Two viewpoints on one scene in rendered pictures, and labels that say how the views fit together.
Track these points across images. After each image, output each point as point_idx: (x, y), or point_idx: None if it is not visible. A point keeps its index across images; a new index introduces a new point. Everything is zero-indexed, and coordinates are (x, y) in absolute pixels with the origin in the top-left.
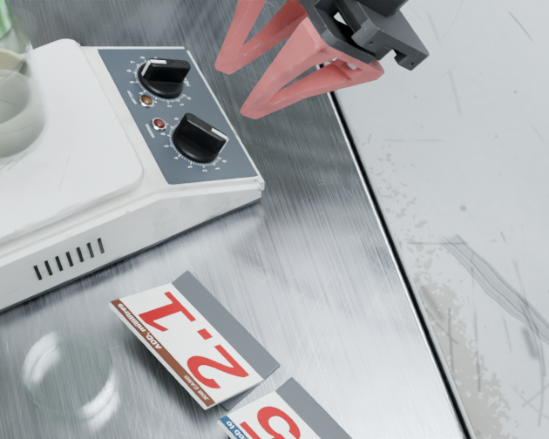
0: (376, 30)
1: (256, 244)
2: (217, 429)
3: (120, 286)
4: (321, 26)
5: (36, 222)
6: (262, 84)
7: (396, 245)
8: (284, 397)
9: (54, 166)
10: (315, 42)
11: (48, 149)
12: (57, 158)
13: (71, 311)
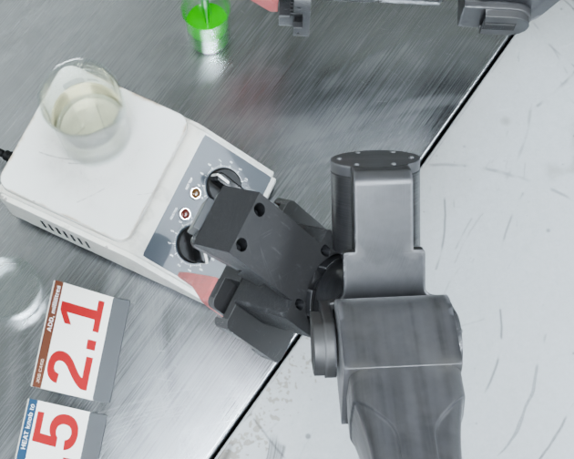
0: (227, 329)
1: (180, 327)
2: (44, 397)
3: (91, 270)
4: (214, 292)
5: (46, 208)
6: (189, 277)
7: (247, 413)
8: (89, 421)
9: (90, 187)
10: (205, 296)
11: (98, 173)
12: (97, 183)
13: (54, 255)
